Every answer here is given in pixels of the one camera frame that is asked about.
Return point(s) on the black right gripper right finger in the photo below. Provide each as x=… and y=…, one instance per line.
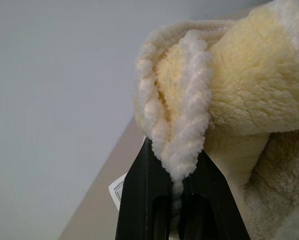
x=209, y=205

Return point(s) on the pale yellow fluffy towel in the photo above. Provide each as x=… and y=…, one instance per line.
x=252, y=82

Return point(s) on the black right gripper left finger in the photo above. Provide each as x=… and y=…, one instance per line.
x=144, y=200

